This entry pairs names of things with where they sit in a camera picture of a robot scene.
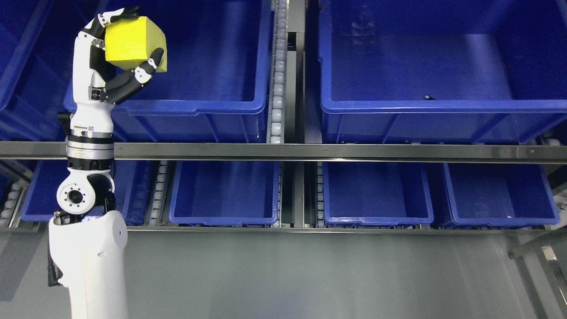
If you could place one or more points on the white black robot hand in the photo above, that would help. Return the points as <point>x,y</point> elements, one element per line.
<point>97,89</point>

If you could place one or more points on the yellow foam block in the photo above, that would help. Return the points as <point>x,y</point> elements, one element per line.
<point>131,42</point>

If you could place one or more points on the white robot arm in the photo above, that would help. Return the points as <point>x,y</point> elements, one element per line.
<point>87,236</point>

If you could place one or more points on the right steel shelf rack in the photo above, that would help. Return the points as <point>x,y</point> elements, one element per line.
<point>288,269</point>

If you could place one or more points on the blue plastic bin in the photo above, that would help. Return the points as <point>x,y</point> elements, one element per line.
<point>225,193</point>
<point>468,195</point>
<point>216,86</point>
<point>132,188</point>
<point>376,194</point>
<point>441,71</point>

